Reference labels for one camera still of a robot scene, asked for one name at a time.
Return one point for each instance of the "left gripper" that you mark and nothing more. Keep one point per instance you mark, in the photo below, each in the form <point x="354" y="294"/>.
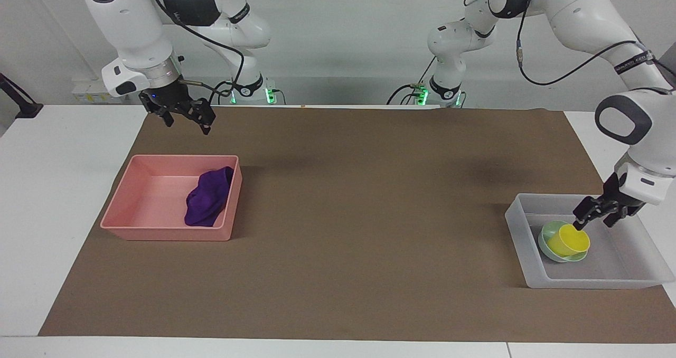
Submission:
<point x="611" y="191"/>

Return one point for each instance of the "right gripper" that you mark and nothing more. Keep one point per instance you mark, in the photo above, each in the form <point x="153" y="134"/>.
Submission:
<point x="163" y="96"/>

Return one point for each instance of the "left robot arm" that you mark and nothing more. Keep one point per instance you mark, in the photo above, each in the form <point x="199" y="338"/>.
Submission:
<point x="581" y="9"/>

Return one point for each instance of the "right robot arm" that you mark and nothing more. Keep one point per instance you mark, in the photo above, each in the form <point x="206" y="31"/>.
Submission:
<point x="127" y="25"/>

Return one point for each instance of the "translucent white plastic box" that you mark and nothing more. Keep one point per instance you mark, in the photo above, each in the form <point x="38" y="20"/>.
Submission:
<point x="618" y="257"/>

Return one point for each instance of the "pink plastic box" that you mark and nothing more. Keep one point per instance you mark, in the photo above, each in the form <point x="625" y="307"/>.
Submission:
<point x="153" y="194"/>

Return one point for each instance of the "yellow plastic cup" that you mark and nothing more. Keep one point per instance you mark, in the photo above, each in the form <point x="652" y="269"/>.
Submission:
<point x="567" y="240"/>

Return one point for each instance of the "light green bowl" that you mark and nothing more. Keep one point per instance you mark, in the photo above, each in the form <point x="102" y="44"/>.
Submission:
<point x="544" y="237"/>

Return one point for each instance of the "purple cloth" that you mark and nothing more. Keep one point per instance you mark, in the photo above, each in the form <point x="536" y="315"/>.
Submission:
<point x="208" y="199"/>

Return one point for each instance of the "white power strip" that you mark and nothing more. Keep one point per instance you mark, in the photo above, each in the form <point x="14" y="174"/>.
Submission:
<point x="92" y="91"/>

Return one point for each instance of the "black stand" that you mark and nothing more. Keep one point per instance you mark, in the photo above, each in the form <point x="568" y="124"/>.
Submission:
<point x="24" y="107"/>

